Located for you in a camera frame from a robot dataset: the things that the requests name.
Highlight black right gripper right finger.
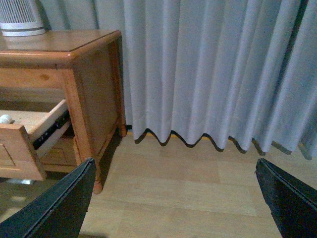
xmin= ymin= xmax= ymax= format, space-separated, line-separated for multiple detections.
xmin=256 ymin=158 xmax=317 ymax=238

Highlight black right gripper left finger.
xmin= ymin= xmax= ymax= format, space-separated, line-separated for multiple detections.
xmin=0 ymin=158 xmax=96 ymax=238

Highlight wooden drawer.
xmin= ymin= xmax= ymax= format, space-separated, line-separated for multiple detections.
xmin=0 ymin=99 xmax=70 ymax=180
xmin=40 ymin=137 xmax=81 ymax=173

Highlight white medicine bottle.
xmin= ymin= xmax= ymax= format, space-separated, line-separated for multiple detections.
xmin=0 ymin=115 xmax=13 ymax=124

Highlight wooden nightstand cabinet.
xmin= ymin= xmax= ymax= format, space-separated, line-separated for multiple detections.
xmin=0 ymin=29 xmax=128 ymax=195

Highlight grey-green curtain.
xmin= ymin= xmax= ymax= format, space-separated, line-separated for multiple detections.
xmin=37 ymin=0 xmax=317 ymax=157

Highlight white slatted conical device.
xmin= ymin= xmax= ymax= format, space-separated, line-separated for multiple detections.
xmin=0 ymin=0 xmax=46 ymax=37

